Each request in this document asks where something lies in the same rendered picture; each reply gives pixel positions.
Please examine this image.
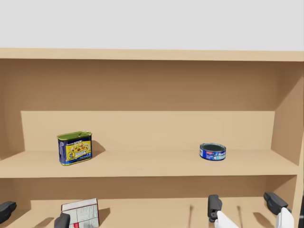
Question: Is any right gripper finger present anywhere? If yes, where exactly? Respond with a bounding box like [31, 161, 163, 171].
[263, 191, 295, 228]
[207, 194, 239, 228]

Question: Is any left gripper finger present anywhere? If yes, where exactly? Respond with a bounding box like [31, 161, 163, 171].
[0, 201, 18, 223]
[54, 212, 71, 228]

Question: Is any pale wooden shelf unit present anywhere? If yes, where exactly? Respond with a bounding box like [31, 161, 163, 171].
[0, 47, 304, 228]

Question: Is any red and white carton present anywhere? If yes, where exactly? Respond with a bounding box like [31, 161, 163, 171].
[61, 198, 100, 228]

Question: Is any blue flat can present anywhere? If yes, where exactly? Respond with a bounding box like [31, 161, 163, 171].
[199, 142, 227, 161]

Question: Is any green and blue rectangular can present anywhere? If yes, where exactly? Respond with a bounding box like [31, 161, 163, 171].
[57, 130, 93, 166]

